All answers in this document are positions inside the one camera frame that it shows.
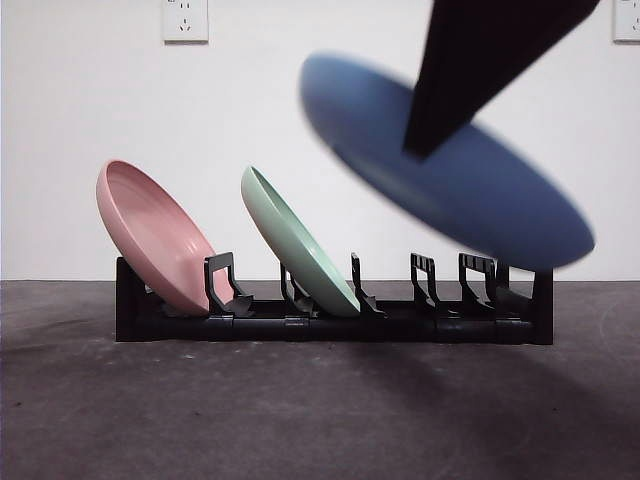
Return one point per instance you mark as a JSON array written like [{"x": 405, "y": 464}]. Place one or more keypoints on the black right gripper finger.
[{"x": 475, "y": 60}]

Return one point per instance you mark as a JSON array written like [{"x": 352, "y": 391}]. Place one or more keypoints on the blue round plate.
[{"x": 490, "y": 200}]

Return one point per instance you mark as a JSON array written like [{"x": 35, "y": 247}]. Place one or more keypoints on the pale green round plate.
[{"x": 295, "y": 245}]

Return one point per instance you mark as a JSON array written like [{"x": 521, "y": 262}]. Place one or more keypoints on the pink round plate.
[{"x": 150, "y": 240}]

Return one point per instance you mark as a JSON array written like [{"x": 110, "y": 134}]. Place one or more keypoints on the black plastic plate rack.
[{"x": 350, "y": 330}]

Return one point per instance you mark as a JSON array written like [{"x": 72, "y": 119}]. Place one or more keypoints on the white wall socket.
[
  {"x": 627, "y": 22},
  {"x": 186, "y": 22}
]

